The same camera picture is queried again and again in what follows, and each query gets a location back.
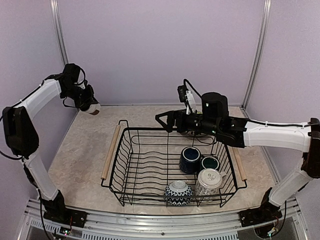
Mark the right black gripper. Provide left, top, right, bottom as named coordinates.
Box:
left=155, top=108, right=220, bottom=137

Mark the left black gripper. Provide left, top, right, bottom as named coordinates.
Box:
left=62, top=83, right=98, bottom=109

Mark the white brown banded cup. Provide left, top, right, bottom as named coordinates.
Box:
left=84, top=103, right=101, bottom=116

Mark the navy blue mug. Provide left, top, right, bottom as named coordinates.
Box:
left=179, top=146, right=201, bottom=174

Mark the dark teal mug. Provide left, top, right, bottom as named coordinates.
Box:
left=199, top=155, right=220, bottom=172

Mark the blue white patterned bowl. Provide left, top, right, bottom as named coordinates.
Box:
left=163, top=180, right=193, bottom=206

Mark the white floral patterned mug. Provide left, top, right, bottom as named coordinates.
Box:
left=194, top=168, right=227, bottom=197

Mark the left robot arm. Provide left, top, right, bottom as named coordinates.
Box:
left=0, top=63, right=101, bottom=201

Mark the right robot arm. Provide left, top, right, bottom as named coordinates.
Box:
left=155, top=92, right=320, bottom=222

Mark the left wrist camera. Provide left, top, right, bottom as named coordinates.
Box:
left=75, top=79, right=88, bottom=90

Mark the left wooden rack handle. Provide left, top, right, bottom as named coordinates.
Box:
left=100, top=124, right=121, bottom=181

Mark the wooden rack handle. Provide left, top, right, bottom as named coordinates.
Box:
left=232, top=148, right=248, bottom=182
left=100, top=124, right=121, bottom=181

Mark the right wooden rack handle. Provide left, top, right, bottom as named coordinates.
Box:
left=232, top=148, right=248, bottom=182

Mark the left aluminium corner post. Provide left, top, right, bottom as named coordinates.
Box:
left=50, top=0, right=69, bottom=65

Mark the aluminium corner post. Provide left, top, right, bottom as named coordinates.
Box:
left=50, top=0, right=69, bottom=65
left=241, top=0, right=272, bottom=111

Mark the aluminium front rail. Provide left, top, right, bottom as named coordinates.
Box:
left=14, top=200, right=309, bottom=240

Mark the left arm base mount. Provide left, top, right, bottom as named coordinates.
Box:
left=40, top=191, right=88, bottom=228

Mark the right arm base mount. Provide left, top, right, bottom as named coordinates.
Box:
left=238, top=187, right=283, bottom=227

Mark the right aluminium corner post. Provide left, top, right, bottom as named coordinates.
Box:
left=241, top=0, right=272, bottom=111

